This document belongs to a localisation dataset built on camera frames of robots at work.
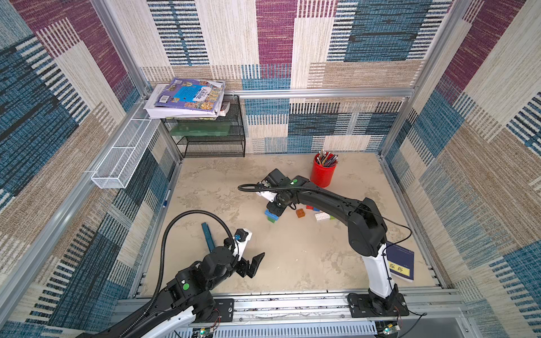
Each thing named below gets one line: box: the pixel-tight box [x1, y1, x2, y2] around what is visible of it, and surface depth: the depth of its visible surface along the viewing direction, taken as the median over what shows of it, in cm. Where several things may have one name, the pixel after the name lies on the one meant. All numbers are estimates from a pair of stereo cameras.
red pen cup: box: [309, 152, 339, 189], surface depth 104 cm
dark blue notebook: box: [386, 244, 415, 283], surface depth 83 cm
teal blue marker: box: [201, 221, 216, 253], surface depth 89 cm
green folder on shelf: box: [169, 121, 231, 136], surface depth 101 cm
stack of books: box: [143, 77, 231, 121], surface depth 81 cm
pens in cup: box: [316, 148, 339, 167], surface depth 101 cm
